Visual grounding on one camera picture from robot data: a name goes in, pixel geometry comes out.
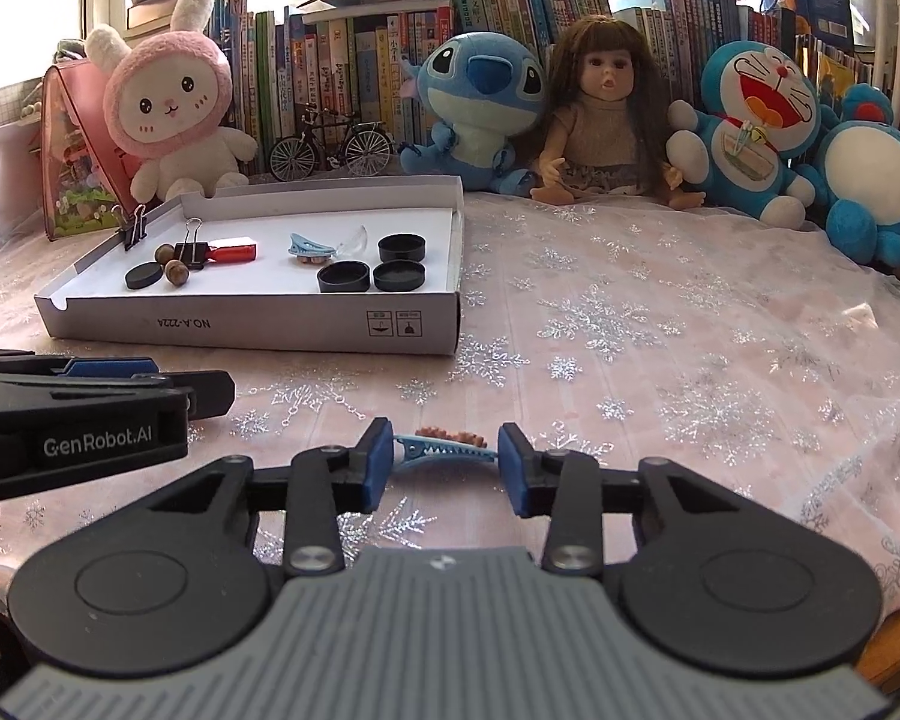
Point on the pink house toy box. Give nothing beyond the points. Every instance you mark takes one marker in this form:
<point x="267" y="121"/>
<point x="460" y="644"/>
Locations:
<point x="75" y="165"/>

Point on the blue alien plush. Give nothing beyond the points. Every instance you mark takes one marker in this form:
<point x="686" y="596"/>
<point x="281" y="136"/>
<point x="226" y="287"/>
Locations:
<point x="480" y="127"/>

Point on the large black binder clip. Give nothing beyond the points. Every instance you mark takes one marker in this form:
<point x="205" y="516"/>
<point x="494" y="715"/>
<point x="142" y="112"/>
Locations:
<point x="195" y="255"/>

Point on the light blue hair clip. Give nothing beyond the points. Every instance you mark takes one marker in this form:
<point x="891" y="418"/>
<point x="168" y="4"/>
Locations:
<point x="307" y="246"/>
<point x="450" y="451"/>

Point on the pink white bunny plush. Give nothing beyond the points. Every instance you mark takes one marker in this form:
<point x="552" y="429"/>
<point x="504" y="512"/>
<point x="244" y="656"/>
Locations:
<point x="169" y="105"/>

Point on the black bicycle model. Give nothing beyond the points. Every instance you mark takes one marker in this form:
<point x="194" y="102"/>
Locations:
<point x="332" y="156"/>

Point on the blue white round plush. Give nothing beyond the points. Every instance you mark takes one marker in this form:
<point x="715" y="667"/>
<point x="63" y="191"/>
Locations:
<point x="870" y="180"/>

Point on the black round lid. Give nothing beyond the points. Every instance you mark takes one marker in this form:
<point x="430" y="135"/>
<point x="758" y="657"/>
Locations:
<point x="402" y="249"/>
<point x="343" y="277"/>
<point x="399" y="277"/>

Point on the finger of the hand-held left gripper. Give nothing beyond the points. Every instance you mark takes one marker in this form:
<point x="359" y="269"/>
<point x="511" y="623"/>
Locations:
<point x="210" y="394"/>
<point x="112" y="367"/>

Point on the small black binder clip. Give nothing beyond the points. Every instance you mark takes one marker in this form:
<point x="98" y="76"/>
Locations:
<point x="133" y="236"/>

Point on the brown-haired baby doll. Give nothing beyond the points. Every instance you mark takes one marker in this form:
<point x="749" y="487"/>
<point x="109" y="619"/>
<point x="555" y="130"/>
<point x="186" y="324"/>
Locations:
<point x="600" y="127"/>

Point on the brown nut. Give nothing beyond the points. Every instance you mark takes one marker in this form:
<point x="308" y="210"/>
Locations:
<point x="176" y="274"/>
<point x="164" y="253"/>

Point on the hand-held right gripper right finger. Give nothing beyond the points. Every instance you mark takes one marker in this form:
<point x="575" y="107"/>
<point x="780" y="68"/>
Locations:
<point x="511" y="469"/>

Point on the black round disc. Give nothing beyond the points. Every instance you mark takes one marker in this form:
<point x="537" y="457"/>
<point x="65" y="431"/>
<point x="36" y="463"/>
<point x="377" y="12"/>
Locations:
<point x="142" y="277"/>

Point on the pale lying book stack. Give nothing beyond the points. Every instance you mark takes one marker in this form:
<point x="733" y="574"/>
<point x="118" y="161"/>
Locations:
<point x="165" y="7"/>

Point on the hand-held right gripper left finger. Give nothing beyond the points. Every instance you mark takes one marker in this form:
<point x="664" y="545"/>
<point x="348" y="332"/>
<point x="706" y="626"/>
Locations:
<point x="379" y="465"/>

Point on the row of upright books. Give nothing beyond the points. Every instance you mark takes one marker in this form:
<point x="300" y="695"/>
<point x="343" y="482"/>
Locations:
<point x="345" y="67"/>

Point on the white cardboard box tray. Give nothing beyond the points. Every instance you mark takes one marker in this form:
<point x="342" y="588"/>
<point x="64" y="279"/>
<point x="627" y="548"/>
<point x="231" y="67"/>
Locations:
<point x="270" y="326"/>

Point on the white plastic sheet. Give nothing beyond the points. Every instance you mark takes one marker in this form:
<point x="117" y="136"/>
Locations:
<point x="0" y="187"/>

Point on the white grid board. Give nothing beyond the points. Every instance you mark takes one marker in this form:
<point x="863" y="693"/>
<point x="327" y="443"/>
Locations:
<point x="4" y="111"/>

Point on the clear round dish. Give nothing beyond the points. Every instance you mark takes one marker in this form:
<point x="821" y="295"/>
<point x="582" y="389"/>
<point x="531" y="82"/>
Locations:
<point x="354" y="244"/>

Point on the blue cat plush with bell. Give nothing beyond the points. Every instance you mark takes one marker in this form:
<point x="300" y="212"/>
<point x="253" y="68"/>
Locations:
<point x="750" y="157"/>

